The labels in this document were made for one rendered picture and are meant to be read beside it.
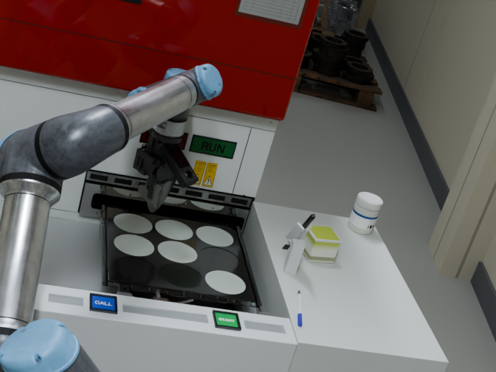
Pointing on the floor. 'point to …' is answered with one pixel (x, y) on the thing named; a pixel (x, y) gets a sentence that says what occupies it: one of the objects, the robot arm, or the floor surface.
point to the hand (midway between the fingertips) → (155, 209)
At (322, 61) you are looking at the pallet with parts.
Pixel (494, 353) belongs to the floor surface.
